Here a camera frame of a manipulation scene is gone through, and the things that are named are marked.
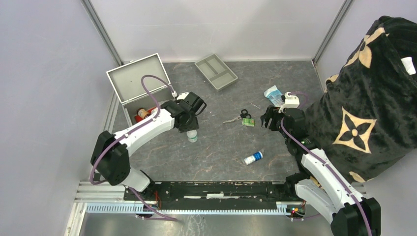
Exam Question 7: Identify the black scissors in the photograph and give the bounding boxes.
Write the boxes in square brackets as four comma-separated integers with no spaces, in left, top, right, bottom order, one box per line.
[223,109,252,123]

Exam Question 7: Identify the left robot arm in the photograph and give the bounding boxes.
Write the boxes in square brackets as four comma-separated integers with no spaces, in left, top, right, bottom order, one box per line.
[90,92,207,201]

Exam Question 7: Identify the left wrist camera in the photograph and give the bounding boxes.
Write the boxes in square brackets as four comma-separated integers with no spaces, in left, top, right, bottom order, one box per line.
[172,91,189,101]

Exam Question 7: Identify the grey divider tray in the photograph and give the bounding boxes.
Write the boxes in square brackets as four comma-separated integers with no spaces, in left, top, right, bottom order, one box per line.
[195,54,238,91]

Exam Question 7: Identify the white blue small bottle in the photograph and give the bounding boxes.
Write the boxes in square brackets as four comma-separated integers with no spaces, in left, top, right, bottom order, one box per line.
[243,151,263,165]

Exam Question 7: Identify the blue white gauze packet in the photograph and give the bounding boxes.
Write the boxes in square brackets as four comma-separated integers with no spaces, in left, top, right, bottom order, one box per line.
[264,86,285,107]

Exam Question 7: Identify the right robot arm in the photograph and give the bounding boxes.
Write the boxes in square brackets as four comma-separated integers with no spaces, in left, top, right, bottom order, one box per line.
[261,106,381,236]

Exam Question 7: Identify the black floral blanket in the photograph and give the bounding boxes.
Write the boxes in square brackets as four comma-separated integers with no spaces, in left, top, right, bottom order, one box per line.
[305,16,417,182]

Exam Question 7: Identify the brown medicine bottle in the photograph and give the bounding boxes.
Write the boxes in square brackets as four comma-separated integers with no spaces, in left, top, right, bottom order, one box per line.
[137,108,151,119]

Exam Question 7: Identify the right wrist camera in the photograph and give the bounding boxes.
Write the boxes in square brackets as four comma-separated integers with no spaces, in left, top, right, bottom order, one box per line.
[280,92,300,111]

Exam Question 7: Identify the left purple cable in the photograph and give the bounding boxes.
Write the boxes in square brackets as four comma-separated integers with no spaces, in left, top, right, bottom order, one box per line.
[89,74,178,186]

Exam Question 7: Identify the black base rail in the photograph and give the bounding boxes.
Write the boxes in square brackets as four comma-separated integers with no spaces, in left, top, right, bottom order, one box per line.
[140,181,303,211]

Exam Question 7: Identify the clear white plastic bottle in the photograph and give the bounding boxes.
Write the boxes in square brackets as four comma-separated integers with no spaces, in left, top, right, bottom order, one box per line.
[186,130,198,143]

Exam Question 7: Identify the red first aid pouch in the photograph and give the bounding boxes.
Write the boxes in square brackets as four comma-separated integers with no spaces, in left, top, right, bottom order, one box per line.
[134,107,157,123]

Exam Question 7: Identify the green small box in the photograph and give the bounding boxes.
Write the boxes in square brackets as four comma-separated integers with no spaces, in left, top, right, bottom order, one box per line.
[242,118,255,127]

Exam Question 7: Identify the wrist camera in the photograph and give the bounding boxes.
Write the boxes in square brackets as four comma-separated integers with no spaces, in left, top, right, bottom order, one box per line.
[280,92,300,111]
[172,91,189,101]

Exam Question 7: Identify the grey metal case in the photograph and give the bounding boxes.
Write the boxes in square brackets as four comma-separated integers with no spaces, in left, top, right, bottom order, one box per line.
[106,53,173,126]

